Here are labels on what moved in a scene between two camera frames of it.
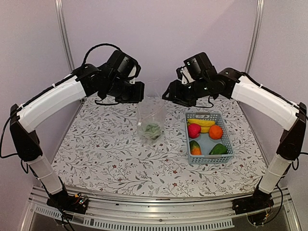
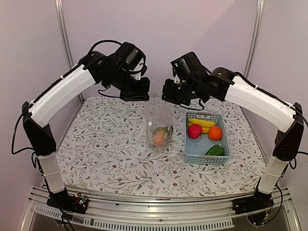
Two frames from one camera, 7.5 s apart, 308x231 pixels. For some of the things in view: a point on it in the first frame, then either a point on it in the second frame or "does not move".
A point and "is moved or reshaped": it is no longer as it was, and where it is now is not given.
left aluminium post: [60, 11] does not move
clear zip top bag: [151, 116] is moved or reshaped
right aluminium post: [253, 48] does not move
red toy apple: [194, 130] does not move
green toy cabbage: [152, 131] -> [168, 130]
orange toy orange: [215, 132] does not move
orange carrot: [195, 147] -> [159, 138]
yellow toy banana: [204, 124] does not move
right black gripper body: [188, 95] does not move
